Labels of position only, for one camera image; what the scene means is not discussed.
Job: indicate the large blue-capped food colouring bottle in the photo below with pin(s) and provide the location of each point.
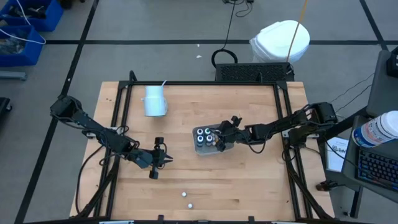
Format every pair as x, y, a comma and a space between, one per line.
200, 139

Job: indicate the black aluminium frame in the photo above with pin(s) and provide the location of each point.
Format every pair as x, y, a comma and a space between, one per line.
202, 83

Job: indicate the large green-capped food colouring bottle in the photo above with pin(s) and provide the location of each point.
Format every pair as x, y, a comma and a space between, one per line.
207, 131

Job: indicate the large purple-capped food colouring bottle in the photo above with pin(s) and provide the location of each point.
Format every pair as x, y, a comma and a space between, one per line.
209, 138

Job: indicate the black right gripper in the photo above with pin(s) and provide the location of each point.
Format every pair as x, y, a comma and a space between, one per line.
231, 133

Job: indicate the clear plastic tray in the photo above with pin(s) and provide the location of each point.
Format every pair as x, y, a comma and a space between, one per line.
205, 151

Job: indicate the blue storage bin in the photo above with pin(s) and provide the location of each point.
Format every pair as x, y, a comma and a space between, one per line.
31, 56
46, 21

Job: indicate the black backlit keyboard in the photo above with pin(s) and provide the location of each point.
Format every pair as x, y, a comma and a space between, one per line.
377, 169

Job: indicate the black floor object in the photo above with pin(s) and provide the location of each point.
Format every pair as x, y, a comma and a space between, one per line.
4, 107

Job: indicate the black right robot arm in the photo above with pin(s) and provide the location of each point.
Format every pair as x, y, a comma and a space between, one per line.
280, 127

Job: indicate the black perforated computer case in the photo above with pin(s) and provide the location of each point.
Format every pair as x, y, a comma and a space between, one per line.
248, 72

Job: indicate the white wipes canister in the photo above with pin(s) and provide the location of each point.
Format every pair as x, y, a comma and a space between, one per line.
376, 129

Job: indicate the white paper sheet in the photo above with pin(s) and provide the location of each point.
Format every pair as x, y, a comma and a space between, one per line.
335, 158

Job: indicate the black desk caster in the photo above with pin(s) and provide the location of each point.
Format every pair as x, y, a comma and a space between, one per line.
326, 185

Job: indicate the dark keyboard desk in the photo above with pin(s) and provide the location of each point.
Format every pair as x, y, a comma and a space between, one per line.
351, 161

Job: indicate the grey metal bar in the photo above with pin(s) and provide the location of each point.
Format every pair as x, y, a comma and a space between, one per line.
12, 75

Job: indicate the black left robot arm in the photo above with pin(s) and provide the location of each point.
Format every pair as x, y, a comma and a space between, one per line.
93, 127

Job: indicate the black desktop device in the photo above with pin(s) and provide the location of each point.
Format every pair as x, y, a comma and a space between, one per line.
393, 62

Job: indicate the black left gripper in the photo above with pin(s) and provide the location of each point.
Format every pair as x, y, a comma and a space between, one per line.
158, 158

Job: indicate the white bagged trash can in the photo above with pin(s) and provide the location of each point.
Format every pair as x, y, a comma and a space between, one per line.
276, 40

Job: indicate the grey side desk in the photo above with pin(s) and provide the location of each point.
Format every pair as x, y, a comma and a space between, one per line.
384, 84

